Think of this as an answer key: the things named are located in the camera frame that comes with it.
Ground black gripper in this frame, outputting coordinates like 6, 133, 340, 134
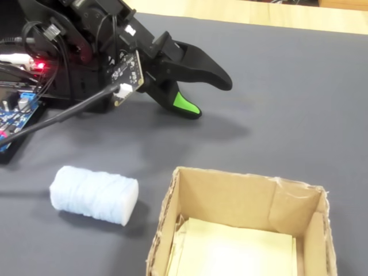
114, 10, 233, 121

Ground blue yarn foam block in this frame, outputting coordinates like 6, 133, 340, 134
49, 165, 140, 228

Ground brown cardboard box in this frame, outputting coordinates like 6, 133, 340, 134
145, 166, 339, 276

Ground large dark grey textured mat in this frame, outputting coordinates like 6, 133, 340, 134
0, 11, 368, 276

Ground pale yellow paper sheet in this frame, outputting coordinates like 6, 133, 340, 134
166, 217, 297, 276

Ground blue controller circuit board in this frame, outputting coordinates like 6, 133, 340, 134
0, 82, 48, 164

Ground black wrist camera circuit board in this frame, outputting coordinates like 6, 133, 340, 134
106, 50, 146, 109

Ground thick black camera cable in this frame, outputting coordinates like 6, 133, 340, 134
0, 85, 121, 146

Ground thin black servo wires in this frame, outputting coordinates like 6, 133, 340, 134
0, 17, 72, 98

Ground white usb cable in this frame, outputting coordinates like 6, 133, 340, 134
0, 53, 33, 64

